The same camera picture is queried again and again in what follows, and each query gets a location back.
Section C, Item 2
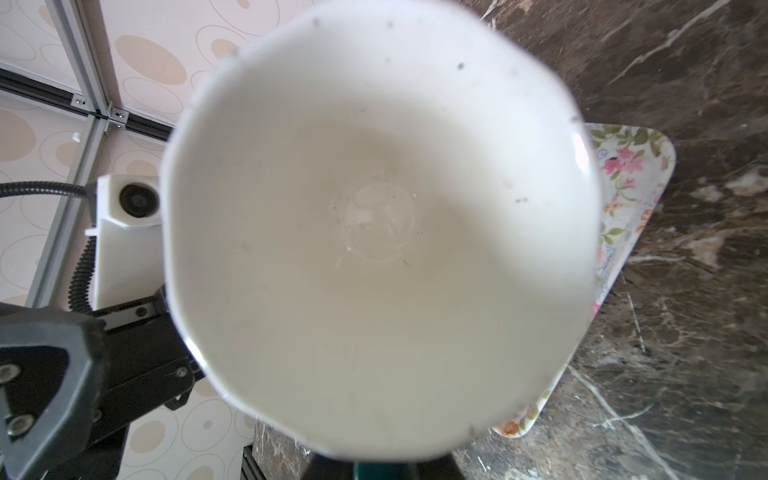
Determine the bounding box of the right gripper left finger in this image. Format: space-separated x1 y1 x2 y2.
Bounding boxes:
300 454 354 480

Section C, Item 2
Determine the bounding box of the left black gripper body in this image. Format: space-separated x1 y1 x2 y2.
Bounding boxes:
61 287 204 444

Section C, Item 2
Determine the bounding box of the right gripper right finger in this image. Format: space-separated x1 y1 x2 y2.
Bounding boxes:
416 454 465 480

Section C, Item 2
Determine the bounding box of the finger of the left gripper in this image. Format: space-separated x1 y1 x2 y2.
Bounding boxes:
1 305 108 479

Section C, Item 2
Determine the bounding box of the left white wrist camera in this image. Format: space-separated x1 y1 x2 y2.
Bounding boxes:
86 174 164 310

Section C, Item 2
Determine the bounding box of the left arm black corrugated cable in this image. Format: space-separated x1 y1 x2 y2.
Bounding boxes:
0 181 100 316

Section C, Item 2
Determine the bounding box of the diagonal aluminium frame bar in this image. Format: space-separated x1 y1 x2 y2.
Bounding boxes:
25 114 108 308

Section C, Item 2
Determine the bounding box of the dark green ceramic mug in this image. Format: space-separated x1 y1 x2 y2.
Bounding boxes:
160 1 602 463

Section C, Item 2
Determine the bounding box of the floral rectangular tray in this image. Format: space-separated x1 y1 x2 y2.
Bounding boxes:
494 121 676 438

